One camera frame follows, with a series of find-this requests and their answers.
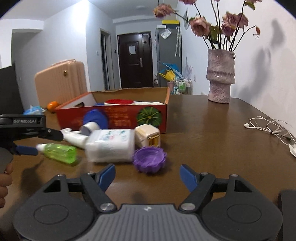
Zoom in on large white labelled bottle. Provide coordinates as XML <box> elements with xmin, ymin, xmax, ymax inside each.
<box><xmin>84</xmin><ymin>129</ymin><xmax>135</xmax><ymax>163</ymax></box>

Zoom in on green spray bottle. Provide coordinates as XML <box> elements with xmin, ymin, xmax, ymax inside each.
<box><xmin>36</xmin><ymin>143</ymin><xmax>77</xmax><ymax>164</ymax></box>

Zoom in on purple ribbed cap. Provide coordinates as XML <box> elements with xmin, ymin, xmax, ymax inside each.
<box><xmin>132</xmin><ymin>147</ymin><xmax>167</xmax><ymax>173</ymax></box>

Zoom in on white tube bottle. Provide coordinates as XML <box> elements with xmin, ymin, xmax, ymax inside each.
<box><xmin>63</xmin><ymin>130</ymin><xmax>89</xmax><ymax>150</ymax></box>

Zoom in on white blue tape roll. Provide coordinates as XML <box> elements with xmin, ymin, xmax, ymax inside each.
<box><xmin>80</xmin><ymin>121</ymin><xmax>100</xmax><ymax>136</ymax></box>

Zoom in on cream power adapter cube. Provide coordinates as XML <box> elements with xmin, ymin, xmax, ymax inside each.
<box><xmin>134</xmin><ymin>124</ymin><xmax>161</xmax><ymax>148</ymax></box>

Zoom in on blue round lid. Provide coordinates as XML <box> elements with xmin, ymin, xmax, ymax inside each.
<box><xmin>83</xmin><ymin>109</ymin><xmax>109</xmax><ymax>130</ymax></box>

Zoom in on red white lint brush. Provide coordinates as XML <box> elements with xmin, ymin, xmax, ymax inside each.
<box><xmin>104</xmin><ymin>99</ymin><xmax>163</xmax><ymax>105</ymax></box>

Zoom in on person's left hand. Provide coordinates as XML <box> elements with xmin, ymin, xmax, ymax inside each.
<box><xmin>0</xmin><ymin>163</ymin><xmax>13</xmax><ymax>208</ymax></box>

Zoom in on black paper bag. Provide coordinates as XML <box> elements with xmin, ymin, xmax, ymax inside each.
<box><xmin>0</xmin><ymin>63</ymin><xmax>24</xmax><ymax>114</ymax></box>

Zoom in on blue tissue pack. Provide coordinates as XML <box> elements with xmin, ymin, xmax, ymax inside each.
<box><xmin>23</xmin><ymin>105</ymin><xmax>45</xmax><ymax>115</ymax></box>

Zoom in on orange fruit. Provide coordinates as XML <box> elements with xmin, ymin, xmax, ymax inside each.
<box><xmin>47</xmin><ymin>101</ymin><xmax>60</xmax><ymax>113</ymax></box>

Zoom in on small white round lid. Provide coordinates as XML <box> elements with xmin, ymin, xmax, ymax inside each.
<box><xmin>60</xmin><ymin>128</ymin><xmax>72</xmax><ymax>134</ymax></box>

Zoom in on pink ribbed suitcase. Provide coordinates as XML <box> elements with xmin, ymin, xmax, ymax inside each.
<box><xmin>35</xmin><ymin>59</ymin><xmax>87</xmax><ymax>108</ymax></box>

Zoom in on red cardboard box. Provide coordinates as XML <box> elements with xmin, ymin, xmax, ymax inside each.
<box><xmin>56</xmin><ymin>87</ymin><xmax>170</xmax><ymax>133</ymax></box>

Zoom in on cluttered cart with yellow item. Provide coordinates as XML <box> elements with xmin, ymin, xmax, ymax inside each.
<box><xmin>154</xmin><ymin>63</ymin><xmax>193</xmax><ymax>95</ymax></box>

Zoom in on black phone on table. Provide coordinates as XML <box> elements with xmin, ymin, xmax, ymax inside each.
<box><xmin>278</xmin><ymin>190</ymin><xmax>296</xmax><ymax>241</ymax></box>

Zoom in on pink textured vase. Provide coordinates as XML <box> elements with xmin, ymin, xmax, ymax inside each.
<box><xmin>206</xmin><ymin>49</ymin><xmax>235</xmax><ymax>104</ymax></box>

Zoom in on dark brown entrance door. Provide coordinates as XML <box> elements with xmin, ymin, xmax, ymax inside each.
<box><xmin>117</xmin><ymin>32</ymin><xmax>154</xmax><ymax>88</ymax></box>

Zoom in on grey refrigerator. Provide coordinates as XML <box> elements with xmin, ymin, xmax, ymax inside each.
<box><xmin>156</xmin><ymin>24</ymin><xmax>182</xmax><ymax>87</ymax></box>

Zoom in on dried pink roses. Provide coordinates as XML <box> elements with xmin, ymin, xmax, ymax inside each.
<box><xmin>153</xmin><ymin>1</ymin><xmax>260</xmax><ymax>52</ymax></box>

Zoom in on yellow box on refrigerator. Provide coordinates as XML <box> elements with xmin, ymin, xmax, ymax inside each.
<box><xmin>162</xmin><ymin>20</ymin><xmax>180</xmax><ymax>25</ymax></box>

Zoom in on white wired earphones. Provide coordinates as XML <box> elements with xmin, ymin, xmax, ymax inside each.
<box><xmin>244</xmin><ymin>115</ymin><xmax>295</xmax><ymax>158</ymax></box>

